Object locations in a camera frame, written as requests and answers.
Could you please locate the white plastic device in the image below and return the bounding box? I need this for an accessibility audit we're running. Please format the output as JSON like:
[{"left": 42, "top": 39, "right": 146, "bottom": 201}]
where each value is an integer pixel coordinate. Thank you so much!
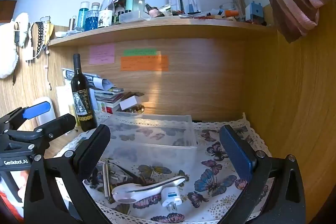
[{"left": 33, "top": 97, "right": 56, "bottom": 125}]

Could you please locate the teal liquid bottle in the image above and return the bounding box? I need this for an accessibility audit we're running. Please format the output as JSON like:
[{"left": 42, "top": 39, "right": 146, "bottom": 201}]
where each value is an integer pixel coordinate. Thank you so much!
[{"left": 78, "top": 1, "right": 91, "bottom": 31}]

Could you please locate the silver metal bar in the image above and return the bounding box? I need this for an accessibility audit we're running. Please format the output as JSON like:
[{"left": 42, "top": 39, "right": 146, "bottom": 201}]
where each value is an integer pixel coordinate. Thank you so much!
[{"left": 103, "top": 162, "right": 111, "bottom": 198}]

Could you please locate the orange sticky note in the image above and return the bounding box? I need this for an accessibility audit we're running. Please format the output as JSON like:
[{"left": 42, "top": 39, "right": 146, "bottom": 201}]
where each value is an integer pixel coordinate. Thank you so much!
[{"left": 120, "top": 55, "right": 169, "bottom": 72}]

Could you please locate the small glass bowl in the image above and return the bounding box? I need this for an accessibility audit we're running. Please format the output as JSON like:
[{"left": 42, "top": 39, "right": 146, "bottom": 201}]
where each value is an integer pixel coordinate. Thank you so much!
[{"left": 219, "top": 2, "right": 236, "bottom": 15}]

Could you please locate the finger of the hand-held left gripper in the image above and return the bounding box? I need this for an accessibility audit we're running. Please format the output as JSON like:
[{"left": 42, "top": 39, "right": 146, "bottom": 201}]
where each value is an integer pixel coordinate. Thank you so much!
[
  {"left": 0, "top": 103, "right": 51, "bottom": 132},
  {"left": 5, "top": 114, "right": 76, "bottom": 153}
]

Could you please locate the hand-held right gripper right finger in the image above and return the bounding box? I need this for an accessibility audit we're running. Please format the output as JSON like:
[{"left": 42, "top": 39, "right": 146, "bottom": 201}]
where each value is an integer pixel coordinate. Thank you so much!
[{"left": 219, "top": 125, "right": 306, "bottom": 224}]

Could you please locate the white fluffy plush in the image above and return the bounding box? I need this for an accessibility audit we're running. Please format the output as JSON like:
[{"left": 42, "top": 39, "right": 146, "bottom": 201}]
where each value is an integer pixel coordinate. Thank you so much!
[{"left": 0, "top": 13, "right": 30, "bottom": 79}]

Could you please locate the white charger with cable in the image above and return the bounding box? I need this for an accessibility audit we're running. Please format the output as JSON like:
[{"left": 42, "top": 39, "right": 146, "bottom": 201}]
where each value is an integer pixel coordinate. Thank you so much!
[{"left": 25, "top": 47, "right": 36, "bottom": 63}]

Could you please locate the clear glass bottle white label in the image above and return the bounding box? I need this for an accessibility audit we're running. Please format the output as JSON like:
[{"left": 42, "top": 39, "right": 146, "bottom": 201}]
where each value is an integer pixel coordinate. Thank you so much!
[{"left": 98, "top": 0, "right": 115, "bottom": 28}]

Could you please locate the wooden shelf board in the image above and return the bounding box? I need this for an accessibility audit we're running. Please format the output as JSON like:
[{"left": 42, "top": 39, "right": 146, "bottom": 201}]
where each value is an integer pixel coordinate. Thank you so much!
[{"left": 49, "top": 16, "right": 279, "bottom": 47}]

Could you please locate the tall glass jar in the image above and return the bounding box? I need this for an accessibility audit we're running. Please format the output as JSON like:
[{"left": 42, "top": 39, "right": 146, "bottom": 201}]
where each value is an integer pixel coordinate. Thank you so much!
[{"left": 232, "top": 0, "right": 246, "bottom": 21}]

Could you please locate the blue and white box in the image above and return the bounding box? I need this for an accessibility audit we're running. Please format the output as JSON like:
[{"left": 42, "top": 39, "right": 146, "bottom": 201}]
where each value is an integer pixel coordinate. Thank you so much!
[{"left": 245, "top": 1, "right": 264, "bottom": 23}]

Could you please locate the white power plug adapter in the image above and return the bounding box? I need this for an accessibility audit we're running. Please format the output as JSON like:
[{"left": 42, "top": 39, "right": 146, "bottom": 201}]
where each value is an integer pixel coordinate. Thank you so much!
[{"left": 161, "top": 185, "right": 183, "bottom": 212}]

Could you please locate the pink sticky note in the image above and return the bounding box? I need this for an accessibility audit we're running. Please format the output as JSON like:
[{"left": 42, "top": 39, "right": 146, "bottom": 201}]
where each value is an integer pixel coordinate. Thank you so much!
[{"left": 89, "top": 43, "right": 116, "bottom": 65}]

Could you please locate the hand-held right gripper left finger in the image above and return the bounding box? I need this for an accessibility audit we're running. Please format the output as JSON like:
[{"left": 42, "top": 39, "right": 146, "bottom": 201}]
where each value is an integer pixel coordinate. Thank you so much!
[{"left": 24, "top": 124, "right": 112, "bottom": 224}]

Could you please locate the butterfly print lace tablecloth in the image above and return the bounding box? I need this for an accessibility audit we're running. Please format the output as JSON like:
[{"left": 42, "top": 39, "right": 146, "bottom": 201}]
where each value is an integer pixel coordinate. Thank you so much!
[{"left": 54, "top": 112, "right": 273, "bottom": 224}]

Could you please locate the stack of books and magazines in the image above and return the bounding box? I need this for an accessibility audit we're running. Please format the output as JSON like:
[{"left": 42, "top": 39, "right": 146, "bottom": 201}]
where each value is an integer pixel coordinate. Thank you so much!
[{"left": 62, "top": 68, "right": 125, "bottom": 114}]

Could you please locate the black beaded string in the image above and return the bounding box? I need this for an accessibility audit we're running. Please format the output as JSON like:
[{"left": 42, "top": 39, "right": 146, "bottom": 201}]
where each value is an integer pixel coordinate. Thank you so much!
[{"left": 35, "top": 21, "right": 45, "bottom": 59}]

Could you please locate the small brown dropper bottle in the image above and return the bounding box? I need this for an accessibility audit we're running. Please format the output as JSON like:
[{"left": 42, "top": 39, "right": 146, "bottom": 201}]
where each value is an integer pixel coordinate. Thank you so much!
[{"left": 145, "top": 4, "right": 158, "bottom": 18}]

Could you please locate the blue patterned bottle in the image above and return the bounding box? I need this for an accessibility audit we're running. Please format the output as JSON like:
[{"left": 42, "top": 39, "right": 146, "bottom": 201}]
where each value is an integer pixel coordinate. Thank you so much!
[{"left": 85, "top": 2, "right": 101, "bottom": 30}]

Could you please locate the thin black pen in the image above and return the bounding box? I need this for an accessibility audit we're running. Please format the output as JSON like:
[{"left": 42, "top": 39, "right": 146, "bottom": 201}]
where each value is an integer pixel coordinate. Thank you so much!
[{"left": 107, "top": 160, "right": 143, "bottom": 181}]

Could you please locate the small clear plastic tray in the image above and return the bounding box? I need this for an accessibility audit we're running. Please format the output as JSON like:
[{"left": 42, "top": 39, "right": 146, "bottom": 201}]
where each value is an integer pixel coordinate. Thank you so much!
[{"left": 119, "top": 10, "right": 152, "bottom": 23}]

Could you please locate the clear plastic storage box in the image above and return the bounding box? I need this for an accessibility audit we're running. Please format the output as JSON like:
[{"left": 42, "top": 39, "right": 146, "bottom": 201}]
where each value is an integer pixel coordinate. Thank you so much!
[{"left": 101, "top": 111, "right": 198, "bottom": 170}]

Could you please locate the green sticky note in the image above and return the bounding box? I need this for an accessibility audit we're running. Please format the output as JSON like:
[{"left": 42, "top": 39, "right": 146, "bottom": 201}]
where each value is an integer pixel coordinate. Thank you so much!
[{"left": 124, "top": 49, "right": 157, "bottom": 56}]

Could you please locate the small white box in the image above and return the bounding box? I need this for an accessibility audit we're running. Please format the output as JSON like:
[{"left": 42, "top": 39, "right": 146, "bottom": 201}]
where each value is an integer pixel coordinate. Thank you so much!
[{"left": 119, "top": 96, "right": 140, "bottom": 110}]

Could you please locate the dark wine bottle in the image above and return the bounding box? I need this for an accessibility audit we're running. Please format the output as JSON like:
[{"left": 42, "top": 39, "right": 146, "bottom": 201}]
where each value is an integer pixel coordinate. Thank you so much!
[{"left": 71, "top": 54, "right": 98, "bottom": 132}]

